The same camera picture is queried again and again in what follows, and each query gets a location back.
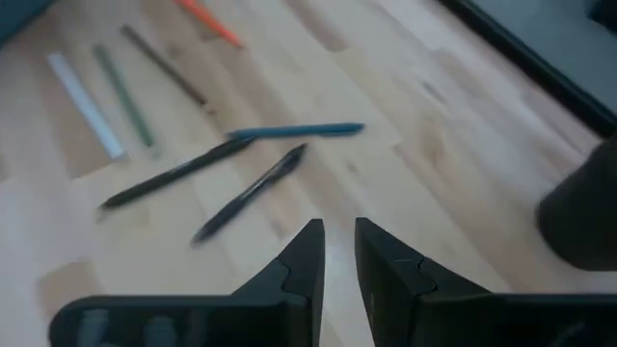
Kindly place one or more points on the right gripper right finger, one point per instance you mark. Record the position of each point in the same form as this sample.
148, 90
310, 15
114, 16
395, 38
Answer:
400, 299

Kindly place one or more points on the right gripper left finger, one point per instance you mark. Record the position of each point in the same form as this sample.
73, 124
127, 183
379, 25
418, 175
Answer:
289, 299

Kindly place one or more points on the black pen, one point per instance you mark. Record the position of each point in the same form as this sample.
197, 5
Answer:
173, 173
250, 193

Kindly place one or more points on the blue pen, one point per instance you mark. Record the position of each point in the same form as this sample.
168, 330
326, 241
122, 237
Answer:
299, 130

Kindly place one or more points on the black pencil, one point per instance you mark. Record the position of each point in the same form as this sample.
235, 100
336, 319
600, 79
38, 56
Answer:
161, 63

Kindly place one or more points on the white pencil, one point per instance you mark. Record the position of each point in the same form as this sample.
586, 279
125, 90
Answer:
87, 106

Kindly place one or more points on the orange pencil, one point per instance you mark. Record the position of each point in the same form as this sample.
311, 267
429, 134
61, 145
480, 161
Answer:
212, 21

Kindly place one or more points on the black plant pot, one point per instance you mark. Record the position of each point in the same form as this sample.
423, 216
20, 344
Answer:
583, 217

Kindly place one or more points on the green pencil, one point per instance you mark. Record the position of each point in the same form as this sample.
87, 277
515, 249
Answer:
123, 94

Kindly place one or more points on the teal plastic bin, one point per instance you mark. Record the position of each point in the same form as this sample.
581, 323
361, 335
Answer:
17, 14

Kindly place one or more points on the black aluminium table frame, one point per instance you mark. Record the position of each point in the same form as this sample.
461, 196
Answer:
530, 59

